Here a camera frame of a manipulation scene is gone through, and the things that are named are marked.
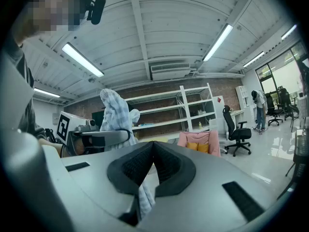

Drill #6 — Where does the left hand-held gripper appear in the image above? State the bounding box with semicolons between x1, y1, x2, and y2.
56;111;131;156

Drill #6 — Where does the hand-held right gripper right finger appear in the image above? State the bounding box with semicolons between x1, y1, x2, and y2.
137;141;294;232

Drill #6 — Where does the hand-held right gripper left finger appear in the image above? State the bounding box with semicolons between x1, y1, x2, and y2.
60;141;155;218

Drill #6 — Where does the blue white striped cloth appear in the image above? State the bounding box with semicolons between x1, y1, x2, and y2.
99;88;155;220

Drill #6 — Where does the person's left forearm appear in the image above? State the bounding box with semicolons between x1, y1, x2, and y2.
38;138;64;158

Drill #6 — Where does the person's left hand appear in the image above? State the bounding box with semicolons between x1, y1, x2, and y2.
73;139;85;155

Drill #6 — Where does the black monitor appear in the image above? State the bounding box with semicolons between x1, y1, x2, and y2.
91;111;105;131

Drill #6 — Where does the black office chair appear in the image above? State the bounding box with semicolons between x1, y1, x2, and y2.
222;105;252;157

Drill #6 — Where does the white desk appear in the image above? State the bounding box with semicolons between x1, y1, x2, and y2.
229;109;245;131

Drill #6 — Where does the white cabinet with red label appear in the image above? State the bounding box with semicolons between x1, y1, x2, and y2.
212;95;226;120

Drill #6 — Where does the white shelf rack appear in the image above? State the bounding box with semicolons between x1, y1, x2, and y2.
124;83;218;140

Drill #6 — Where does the ceiling light tube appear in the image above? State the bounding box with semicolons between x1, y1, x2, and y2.
243;51;265;68
281;24;298;41
61;42;105;78
33;87;61;99
202;23;234;62

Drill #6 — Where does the white bookshelf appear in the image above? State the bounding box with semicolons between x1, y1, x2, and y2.
235;85;249;111

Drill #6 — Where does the ceiling air conditioner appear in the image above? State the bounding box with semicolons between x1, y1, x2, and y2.
150;62;191;81

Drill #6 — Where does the black swivel chair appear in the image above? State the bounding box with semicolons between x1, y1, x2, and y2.
277;87;300;121
265;92;284;127

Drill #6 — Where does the person's grey shirt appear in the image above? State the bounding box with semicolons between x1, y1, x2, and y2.
4;32;47;141

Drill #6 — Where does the black mesh side table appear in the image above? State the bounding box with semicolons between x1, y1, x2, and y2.
276;129;309;201

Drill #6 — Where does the large window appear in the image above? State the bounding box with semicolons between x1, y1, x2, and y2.
255;40;308;99

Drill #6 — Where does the person's head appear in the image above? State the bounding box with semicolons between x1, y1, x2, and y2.
13;0;85;44

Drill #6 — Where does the black head-worn camera rig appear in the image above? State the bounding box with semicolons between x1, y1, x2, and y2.
76;0;107;26

